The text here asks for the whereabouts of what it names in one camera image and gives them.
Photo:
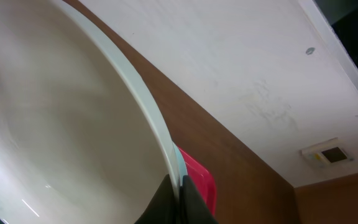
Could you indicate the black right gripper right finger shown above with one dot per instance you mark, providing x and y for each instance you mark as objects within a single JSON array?
[{"x": 193, "y": 209}]

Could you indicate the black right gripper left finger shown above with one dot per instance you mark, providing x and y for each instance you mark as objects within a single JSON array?
[{"x": 162, "y": 207}]

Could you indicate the white plate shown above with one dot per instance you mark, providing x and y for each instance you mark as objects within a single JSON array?
[{"x": 82, "y": 139}]

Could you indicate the light blue plate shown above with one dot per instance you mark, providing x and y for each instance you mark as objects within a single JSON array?
[{"x": 181, "y": 164}]

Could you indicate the red plastic tray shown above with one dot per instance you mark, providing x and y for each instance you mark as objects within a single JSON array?
[{"x": 203, "y": 181}]

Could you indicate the white wall outlet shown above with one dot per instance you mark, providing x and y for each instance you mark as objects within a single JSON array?
[{"x": 326, "y": 154}]

